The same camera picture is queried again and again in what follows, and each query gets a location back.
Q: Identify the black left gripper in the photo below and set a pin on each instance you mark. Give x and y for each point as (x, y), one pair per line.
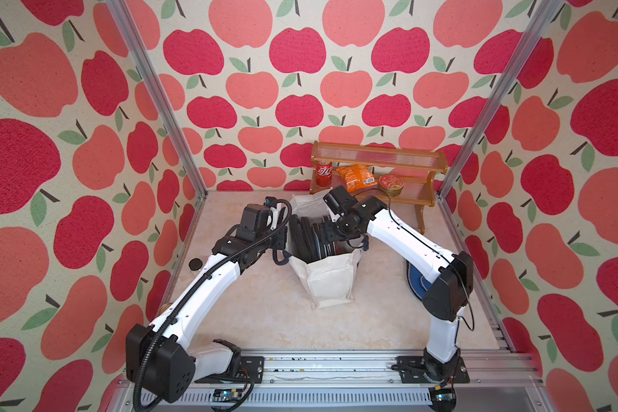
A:
(281, 242)

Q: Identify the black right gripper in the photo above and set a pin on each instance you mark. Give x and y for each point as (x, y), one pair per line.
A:
(350, 237)

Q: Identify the black paddle case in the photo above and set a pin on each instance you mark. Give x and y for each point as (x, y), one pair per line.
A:
(304, 239)

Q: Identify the white canvas tote bag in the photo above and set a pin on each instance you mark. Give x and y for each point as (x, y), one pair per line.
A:
(328, 282)

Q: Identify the blue paddle case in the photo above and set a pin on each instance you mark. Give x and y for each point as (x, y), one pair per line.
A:
(417, 282)

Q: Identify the maroon paddle case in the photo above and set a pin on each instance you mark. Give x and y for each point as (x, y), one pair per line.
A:
(326, 245)

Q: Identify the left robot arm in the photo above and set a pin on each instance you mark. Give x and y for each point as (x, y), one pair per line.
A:
(157, 360)

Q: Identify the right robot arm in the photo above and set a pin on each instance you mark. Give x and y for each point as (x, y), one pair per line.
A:
(449, 275)

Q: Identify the orange snack bag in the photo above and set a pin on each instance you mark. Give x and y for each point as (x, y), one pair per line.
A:
(356, 177)

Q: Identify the round red tin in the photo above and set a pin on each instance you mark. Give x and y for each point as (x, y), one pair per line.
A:
(391, 184)

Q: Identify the small black round object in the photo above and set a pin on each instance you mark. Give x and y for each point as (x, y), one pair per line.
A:
(195, 264)

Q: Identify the red cola can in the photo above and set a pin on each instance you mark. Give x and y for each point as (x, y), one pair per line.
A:
(324, 173)

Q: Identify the wooden two-tier shelf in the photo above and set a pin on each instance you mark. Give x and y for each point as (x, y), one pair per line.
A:
(417, 169)

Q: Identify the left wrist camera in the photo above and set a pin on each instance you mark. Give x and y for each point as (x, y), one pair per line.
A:
(256, 221)

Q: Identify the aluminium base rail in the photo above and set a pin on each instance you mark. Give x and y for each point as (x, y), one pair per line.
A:
(363, 380)

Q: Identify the aluminium frame post left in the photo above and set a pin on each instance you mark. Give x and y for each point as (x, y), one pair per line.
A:
(128, 29)

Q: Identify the aluminium frame post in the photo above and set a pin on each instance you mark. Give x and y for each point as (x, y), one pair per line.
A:
(546, 11)
(128, 29)

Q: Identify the aluminium frame post right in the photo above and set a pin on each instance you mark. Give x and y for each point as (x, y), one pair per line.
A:
(546, 11)

